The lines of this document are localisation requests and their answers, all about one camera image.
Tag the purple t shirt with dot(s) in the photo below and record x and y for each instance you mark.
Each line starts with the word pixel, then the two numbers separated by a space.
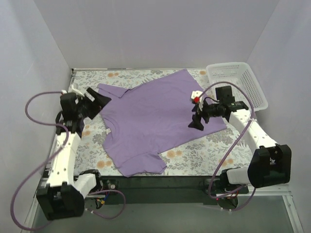
pixel 150 119

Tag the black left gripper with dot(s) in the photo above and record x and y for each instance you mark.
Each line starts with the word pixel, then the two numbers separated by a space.
pixel 88 106

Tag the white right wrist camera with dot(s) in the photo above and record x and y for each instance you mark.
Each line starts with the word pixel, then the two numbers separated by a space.
pixel 197 98

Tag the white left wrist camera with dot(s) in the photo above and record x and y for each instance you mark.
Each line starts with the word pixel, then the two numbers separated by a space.
pixel 74 88

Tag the floral table mat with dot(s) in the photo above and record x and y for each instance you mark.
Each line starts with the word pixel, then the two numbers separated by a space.
pixel 198 157

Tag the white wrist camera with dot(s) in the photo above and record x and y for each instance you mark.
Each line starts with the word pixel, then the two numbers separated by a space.
pixel 197 98
pixel 74 88

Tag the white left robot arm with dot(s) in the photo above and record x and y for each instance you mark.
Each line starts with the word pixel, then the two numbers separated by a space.
pixel 63 195

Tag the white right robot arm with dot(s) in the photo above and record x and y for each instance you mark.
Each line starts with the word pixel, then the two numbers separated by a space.
pixel 271 162

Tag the white plastic basket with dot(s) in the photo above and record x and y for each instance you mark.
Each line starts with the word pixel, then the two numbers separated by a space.
pixel 240 74

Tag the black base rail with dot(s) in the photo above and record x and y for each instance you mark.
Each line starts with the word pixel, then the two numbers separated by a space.
pixel 161 189

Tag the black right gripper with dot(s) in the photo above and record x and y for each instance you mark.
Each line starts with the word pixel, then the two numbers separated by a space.
pixel 201 114

